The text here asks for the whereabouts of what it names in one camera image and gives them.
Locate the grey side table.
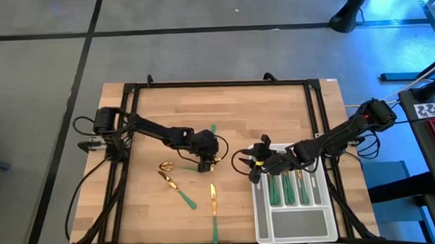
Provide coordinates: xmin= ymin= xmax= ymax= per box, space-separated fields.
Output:
xmin=398 ymin=86 xmax=435 ymax=203

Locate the black right camera cable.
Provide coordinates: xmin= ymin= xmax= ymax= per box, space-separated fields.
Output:
xmin=230 ymin=148 xmax=256 ymax=177

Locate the black cable bundle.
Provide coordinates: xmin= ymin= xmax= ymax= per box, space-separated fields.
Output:
xmin=323 ymin=159 xmax=378 ymax=242
xmin=74 ymin=165 xmax=132 ymax=244

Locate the white printed label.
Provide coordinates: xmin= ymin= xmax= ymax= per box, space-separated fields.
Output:
xmin=413 ymin=102 xmax=435 ymax=120

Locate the white cutlery tray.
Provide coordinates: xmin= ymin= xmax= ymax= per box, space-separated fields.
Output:
xmin=248 ymin=141 xmax=339 ymax=244

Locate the white floor cable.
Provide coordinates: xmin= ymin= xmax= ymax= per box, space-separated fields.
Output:
xmin=380 ymin=66 xmax=435 ymax=104

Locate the black camera cable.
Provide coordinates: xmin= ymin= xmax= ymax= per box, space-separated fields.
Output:
xmin=230 ymin=148 xmax=256 ymax=177
xmin=176 ymin=134 xmax=230 ymax=167

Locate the black left camera cable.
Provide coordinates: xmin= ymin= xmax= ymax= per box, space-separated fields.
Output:
xmin=176 ymin=134 xmax=230 ymax=167

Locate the black pole base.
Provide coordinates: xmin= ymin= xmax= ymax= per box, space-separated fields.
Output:
xmin=328 ymin=0 xmax=378 ymax=35

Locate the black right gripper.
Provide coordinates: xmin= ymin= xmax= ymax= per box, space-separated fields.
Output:
xmin=237 ymin=133 xmax=280 ymax=185

